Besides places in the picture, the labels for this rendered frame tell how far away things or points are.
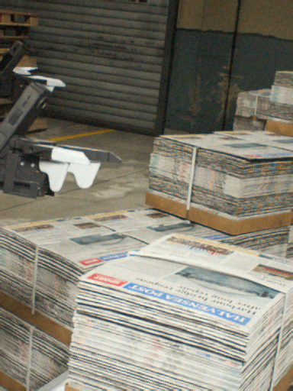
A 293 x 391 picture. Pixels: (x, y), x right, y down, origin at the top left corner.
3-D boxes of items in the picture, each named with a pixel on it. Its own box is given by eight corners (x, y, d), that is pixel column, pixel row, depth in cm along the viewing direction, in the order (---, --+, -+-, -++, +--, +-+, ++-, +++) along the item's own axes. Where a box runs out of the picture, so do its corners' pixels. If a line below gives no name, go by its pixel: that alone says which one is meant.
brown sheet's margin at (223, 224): (143, 204, 258) (145, 191, 257) (203, 196, 278) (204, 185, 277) (233, 235, 232) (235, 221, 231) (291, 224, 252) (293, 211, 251)
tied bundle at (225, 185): (143, 205, 258) (150, 136, 253) (203, 198, 279) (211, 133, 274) (232, 237, 233) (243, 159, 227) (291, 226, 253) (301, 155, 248)
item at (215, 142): (158, 137, 252) (158, 134, 252) (217, 135, 272) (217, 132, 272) (248, 161, 227) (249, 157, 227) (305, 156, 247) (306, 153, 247)
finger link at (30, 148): (70, 163, 109) (37, 154, 115) (72, 150, 109) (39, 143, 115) (41, 159, 106) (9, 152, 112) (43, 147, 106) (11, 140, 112)
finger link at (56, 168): (85, 198, 105) (48, 187, 112) (91, 153, 105) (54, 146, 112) (66, 197, 103) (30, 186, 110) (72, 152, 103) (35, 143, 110)
